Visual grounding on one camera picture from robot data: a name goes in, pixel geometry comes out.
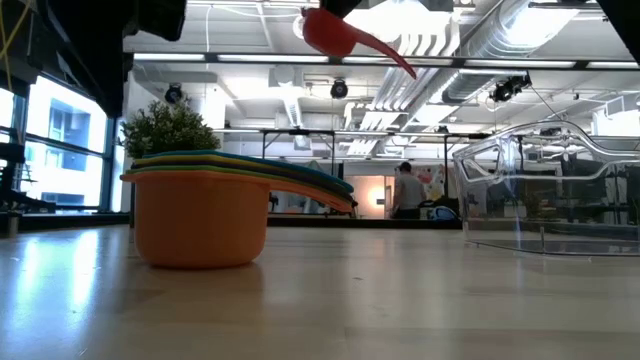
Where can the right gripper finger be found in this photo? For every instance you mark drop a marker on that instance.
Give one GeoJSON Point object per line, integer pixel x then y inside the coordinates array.
{"type": "Point", "coordinates": [342, 6]}

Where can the pink measuring cup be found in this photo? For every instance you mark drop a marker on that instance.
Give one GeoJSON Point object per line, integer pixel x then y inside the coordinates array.
{"type": "Point", "coordinates": [330, 37]}

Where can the yellow measuring cup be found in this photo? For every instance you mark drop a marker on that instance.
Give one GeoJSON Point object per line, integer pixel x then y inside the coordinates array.
{"type": "Point", "coordinates": [190, 160]}

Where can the green measuring cup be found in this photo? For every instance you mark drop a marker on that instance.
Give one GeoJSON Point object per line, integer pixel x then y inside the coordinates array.
{"type": "Point", "coordinates": [200, 170]}

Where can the orange measuring cup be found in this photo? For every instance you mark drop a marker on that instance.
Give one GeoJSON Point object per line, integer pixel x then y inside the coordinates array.
{"type": "Point", "coordinates": [200, 220]}

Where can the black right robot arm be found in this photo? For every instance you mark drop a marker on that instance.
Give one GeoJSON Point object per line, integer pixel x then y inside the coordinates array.
{"type": "Point", "coordinates": [627, 20]}

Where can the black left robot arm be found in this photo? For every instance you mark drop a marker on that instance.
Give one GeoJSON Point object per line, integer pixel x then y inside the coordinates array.
{"type": "Point", "coordinates": [100, 50]}

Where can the clear plastic basket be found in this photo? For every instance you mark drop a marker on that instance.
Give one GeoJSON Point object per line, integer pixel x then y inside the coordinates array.
{"type": "Point", "coordinates": [500, 200]}

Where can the black round ceiling spotlight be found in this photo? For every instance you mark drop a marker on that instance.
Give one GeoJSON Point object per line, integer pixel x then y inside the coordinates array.
{"type": "Point", "coordinates": [339, 89]}
{"type": "Point", "coordinates": [173, 94]}

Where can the green plant in ribbed pot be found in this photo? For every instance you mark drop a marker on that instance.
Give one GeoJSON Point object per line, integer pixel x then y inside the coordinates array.
{"type": "Point", "coordinates": [170, 130]}

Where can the window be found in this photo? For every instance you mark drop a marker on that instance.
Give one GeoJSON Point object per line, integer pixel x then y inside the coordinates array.
{"type": "Point", "coordinates": [65, 150]}

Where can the black hanging ceiling device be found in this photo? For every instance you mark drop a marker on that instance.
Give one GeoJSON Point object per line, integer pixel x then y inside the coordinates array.
{"type": "Point", "coordinates": [507, 89]}

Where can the floral patterned banner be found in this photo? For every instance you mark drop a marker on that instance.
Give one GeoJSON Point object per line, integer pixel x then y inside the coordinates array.
{"type": "Point", "coordinates": [435, 177]}

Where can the person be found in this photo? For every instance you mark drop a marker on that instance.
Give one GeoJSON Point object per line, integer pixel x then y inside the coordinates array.
{"type": "Point", "coordinates": [409, 192]}

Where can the black background equipment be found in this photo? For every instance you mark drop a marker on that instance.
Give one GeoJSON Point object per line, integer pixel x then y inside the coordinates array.
{"type": "Point", "coordinates": [10, 155]}

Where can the silver ceiling duct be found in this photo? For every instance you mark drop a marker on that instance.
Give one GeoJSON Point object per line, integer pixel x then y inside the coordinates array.
{"type": "Point", "coordinates": [500, 40]}

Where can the black aluminium table frame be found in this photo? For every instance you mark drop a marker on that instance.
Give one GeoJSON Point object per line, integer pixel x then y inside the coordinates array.
{"type": "Point", "coordinates": [75, 220]}

